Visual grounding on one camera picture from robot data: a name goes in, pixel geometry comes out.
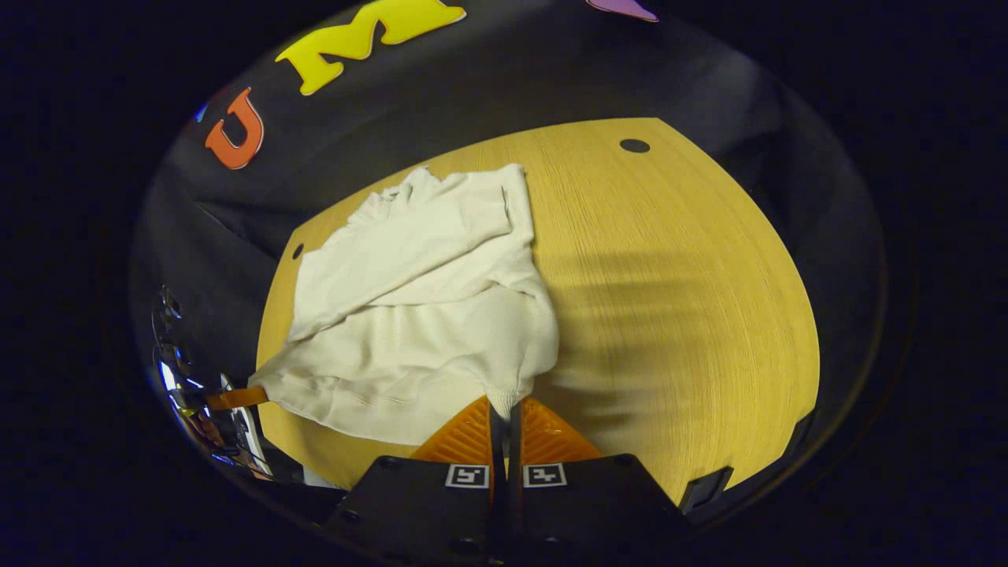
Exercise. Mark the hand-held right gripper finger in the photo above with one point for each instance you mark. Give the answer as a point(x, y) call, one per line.
point(515, 449)
point(497, 441)

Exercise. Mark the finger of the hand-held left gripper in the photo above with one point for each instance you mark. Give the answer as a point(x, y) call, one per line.
point(236, 398)

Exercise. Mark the white long-sleeved garment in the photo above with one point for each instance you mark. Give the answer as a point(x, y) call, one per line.
point(417, 315)

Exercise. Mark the black table edge block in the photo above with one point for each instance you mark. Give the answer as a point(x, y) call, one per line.
point(705, 488)

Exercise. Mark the black backdrop cloth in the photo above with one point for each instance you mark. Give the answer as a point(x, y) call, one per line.
point(512, 79)

